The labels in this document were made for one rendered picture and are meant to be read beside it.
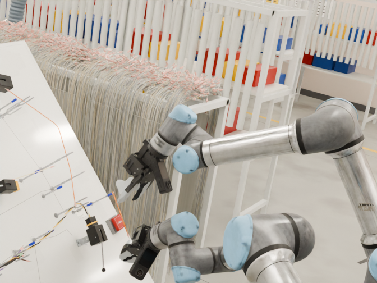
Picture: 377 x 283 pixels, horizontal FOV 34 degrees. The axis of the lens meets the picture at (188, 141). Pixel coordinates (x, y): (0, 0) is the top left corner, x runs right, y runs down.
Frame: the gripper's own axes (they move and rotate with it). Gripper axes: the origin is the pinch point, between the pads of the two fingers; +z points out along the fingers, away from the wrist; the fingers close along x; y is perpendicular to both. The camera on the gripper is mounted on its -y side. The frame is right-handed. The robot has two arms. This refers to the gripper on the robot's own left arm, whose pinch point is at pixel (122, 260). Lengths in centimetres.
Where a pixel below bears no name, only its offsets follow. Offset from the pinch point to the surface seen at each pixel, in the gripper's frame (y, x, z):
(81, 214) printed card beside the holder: 13.9, 14.2, 13.7
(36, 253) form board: -9.9, 25.2, 4.8
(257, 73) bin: 248, -102, 116
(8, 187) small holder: -1.0, 43.6, -5.3
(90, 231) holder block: 5.8, 11.9, 5.0
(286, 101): 258, -143, 129
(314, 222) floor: 210, -230, 173
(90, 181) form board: 29.5, 14.8, 17.5
